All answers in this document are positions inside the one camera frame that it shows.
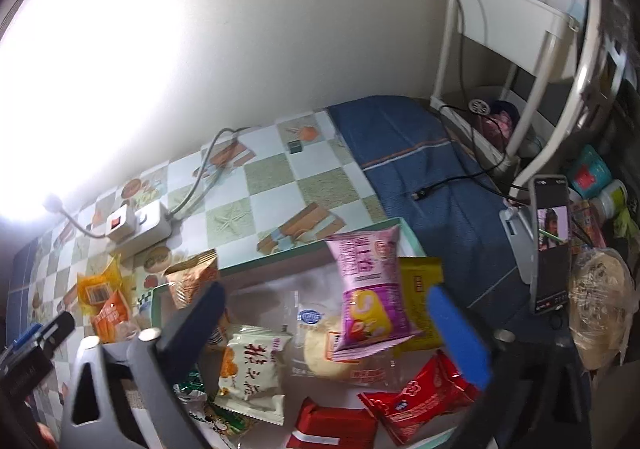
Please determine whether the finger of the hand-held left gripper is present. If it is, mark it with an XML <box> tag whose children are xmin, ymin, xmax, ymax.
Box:
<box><xmin>10</xmin><ymin>311</ymin><xmax>77</xmax><ymax>361</ymax></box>

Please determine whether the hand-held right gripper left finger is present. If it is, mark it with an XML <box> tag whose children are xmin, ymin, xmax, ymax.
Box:
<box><xmin>60</xmin><ymin>280</ymin><xmax>228</xmax><ymax>449</ymax></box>

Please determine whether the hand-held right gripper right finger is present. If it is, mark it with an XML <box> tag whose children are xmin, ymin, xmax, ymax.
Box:
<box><xmin>425</xmin><ymin>284</ymin><xmax>598</xmax><ymax>449</ymax></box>

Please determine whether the tan snack packet red print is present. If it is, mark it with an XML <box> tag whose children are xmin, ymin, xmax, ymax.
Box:
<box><xmin>164</xmin><ymin>249</ymin><xmax>221</xmax><ymax>310</ymax></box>

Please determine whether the teal rimmed tray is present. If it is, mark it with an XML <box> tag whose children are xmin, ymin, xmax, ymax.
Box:
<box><xmin>150</xmin><ymin>216</ymin><xmax>481</xmax><ymax>449</ymax></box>

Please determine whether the pink snack packet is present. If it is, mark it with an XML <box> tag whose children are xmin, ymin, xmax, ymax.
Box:
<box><xmin>325</xmin><ymin>223</ymin><xmax>423</xmax><ymax>362</ymax></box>

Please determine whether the yellow orange snack packet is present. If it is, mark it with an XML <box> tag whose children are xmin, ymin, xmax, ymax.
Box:
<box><xmin>76</xmin><ymin>254</ymin><xmax>126</xmax><ymax>317</ymax></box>

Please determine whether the green foil snack packet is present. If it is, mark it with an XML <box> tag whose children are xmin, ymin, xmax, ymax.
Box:
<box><xmin>172</xmin><ymin>366</ymin><xmax>211</xmax><ymax>402</ymax></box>

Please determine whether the white green snack packet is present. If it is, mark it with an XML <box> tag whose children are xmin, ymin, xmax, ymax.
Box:
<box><xmin>212</xmin><ymin>324</ymin><xmax>293</xmax><ymax>427</ymax></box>

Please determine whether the crinkled red snack packet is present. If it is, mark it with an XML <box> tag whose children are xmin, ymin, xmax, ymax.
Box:
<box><xmin>357</xmin><ymin>349</ymin><xmax>481</xmax><ymax>447</ymax></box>

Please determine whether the white power strip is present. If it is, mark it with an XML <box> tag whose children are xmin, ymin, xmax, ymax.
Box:
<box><xmin>106</xmin><ymin>200</ymin><xmax>174</xmax><ymax>259</ymax></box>

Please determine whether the black smartphone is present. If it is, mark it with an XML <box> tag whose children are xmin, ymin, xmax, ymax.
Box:
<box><xmin>529</xmin><ymin>174</ymin><xmax>572</xmax><ymax>317</ymax></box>

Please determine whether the green printed snack packet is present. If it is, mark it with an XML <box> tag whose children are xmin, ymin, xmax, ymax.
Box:
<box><xmin>200</xmin><ymin>399</ymin><xmax>258</xmax><ymax>445</ymax></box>

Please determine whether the white phone stand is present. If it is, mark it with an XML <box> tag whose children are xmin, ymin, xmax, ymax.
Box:
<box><xmin>498</xmin><ymin>206</ymin><xmax>538</xmax><ymax>285</ymax></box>

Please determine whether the clear bread packet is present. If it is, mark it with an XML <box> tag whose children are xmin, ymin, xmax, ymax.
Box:
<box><xmin>280</xmin><ymin>291</ymin><xmax>416</xmax><ymax>390</ymax></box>

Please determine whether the bag of flatbreads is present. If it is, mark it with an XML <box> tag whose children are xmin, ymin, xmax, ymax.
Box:
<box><xmin>567</xmin><ymin>246</ymin><xmax>633</xmax><ymax>370</ymax></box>

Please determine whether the checkered printed bed sheet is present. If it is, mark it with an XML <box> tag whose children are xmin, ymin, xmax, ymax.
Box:
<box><xmin>7</xmin><ymin>94</ymin><xmax>506</xmax><ymax>449</ymax></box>

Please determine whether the dark red snack packet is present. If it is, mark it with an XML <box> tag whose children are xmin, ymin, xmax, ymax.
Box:
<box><xmin>287</xmin><ymin>396</ymin><xmax>378</xmax><ymax>449</ymax></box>

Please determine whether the white jar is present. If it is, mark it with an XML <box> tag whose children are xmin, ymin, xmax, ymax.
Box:
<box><xmin>595</xmin><ymin>179</ymin><xmax>628</xmax><ymax>222</ymax></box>

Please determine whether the teal plastic tub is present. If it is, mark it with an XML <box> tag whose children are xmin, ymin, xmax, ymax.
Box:
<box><xmin>566</xmin><ymin>144</ymin><xmax>613</xmax><ymax>200</ymax></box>

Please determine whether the pink cloth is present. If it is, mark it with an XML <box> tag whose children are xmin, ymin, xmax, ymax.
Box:
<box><xmin>480</xmin><ymin>109</ymin><xmax>516</xmax><ymax>150</ymax></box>

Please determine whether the white metal rack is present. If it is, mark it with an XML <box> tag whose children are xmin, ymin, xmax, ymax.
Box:
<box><xmin>430</xmin><ymin>0</ymin><xmax>640</xmax><ymax>190</ymax></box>

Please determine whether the grey power cable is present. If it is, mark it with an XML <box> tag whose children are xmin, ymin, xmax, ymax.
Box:
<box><xmin>167</xmin><ymin>126</ymin><xmax>251</xmax><ymax>222</ymax></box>

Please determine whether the black charging cable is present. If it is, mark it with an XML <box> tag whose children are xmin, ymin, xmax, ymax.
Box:
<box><xmin>412</xmin><ymin>104</ymin><xmax>507</xmax><ymax>202</ymax></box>

